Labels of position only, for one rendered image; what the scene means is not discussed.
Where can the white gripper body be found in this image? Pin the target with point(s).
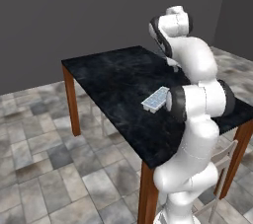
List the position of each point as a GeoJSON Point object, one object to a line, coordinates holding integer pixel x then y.
{"type": "Point", "coordinates": [171, 61]}

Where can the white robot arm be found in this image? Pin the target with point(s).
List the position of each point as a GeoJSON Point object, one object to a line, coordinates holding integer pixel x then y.
{"type": "Point", "coordinates": [197, 60]}

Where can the pale blue ice cube tray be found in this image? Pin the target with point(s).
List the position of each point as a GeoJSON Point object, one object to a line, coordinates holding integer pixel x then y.
{"type": "Point", "coordinates": [154, 100]}

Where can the black-topped wooden dining table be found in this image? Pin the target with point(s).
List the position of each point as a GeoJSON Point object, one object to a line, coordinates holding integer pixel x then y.
{"type": "Point", "coordinates": [125, 80]}

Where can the pale grey chair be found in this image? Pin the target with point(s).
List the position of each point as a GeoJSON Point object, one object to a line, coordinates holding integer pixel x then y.
{"type": "Point", "coordinates": [226, 155]}

